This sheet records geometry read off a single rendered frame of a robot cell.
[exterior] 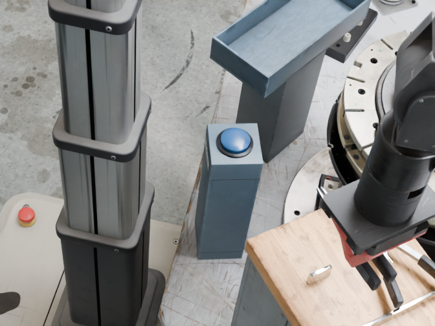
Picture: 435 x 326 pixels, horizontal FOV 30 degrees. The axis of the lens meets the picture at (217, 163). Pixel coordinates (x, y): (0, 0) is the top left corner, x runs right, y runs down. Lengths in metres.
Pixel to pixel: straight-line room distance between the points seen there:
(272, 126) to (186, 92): 1.22
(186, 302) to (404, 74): 0.69
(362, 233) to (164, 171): 1.62
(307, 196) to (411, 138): 0.71
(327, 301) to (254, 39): 0.46
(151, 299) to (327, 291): 0.87
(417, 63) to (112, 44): 0.52
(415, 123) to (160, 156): 1.76
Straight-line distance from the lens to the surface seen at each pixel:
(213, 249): 1.26
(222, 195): 1.13
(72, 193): 1.35
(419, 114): 0.64
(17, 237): 1.93
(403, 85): 0.63
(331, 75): 1.56
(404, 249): 0.98
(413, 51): 0.66
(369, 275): 0.83
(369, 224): 0.76
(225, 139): 1.08
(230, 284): 1.27
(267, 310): 1.02
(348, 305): 0.96
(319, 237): 0.99
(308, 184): 1.36
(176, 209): 2.26
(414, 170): 0.69
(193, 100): 2.51
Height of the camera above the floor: 1.89
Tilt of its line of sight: 53 degrees down
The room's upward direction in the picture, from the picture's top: 9 degrees clockwise
